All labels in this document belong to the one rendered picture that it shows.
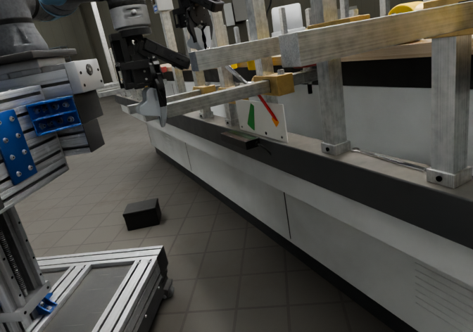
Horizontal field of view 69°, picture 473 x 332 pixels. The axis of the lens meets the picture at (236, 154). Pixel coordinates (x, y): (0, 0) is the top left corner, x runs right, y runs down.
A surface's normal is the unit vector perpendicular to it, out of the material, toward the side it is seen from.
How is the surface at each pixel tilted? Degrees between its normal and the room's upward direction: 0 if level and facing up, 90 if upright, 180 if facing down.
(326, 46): 90
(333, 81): 90
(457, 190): 0
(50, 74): 90
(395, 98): 90
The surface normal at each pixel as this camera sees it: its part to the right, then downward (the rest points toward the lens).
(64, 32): -0.10, 0.32
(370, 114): -0.87, 0.29
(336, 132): 0.46, 0.19
